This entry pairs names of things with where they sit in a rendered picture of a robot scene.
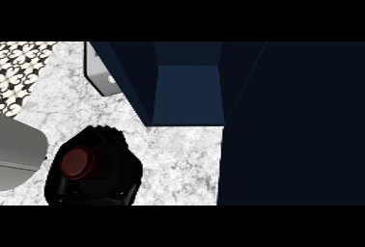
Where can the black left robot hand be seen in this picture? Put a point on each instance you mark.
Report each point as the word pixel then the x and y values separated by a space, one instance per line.
pixel 115 151

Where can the dark blue open cabinet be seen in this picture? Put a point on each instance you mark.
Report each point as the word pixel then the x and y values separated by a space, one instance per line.
pixel 187 95

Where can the dark blue cabinet door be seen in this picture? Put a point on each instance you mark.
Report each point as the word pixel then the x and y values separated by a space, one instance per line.
pixel 294 128

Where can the pale grey appliance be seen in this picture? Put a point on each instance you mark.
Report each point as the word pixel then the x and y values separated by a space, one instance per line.
pixel 97 72

